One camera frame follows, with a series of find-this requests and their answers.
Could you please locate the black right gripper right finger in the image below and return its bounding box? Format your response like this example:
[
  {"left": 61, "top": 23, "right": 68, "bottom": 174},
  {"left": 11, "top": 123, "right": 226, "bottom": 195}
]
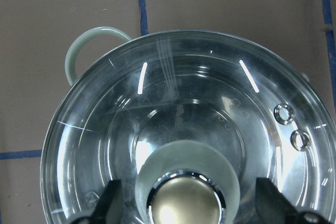
[{"left": 256, "top": 177, "right": 328, "bottom": 224}]

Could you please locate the glass pot lid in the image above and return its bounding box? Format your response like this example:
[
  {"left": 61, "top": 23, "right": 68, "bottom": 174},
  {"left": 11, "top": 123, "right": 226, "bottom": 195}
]
[{"left": 39, "top": 29, "right": 336, "bottom": 224}]

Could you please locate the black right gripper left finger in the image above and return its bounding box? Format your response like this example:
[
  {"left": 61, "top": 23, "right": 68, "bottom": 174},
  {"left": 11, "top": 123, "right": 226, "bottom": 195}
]
[{"left": 70, "top": 179, "right": 123, "bottom": 223}]

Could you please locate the pale green cooking pot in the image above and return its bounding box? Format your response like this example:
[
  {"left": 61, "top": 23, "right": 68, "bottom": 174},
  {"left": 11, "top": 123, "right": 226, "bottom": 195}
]
[{"left": 39, "top": 26, "right": 336, "bottom": 224}]

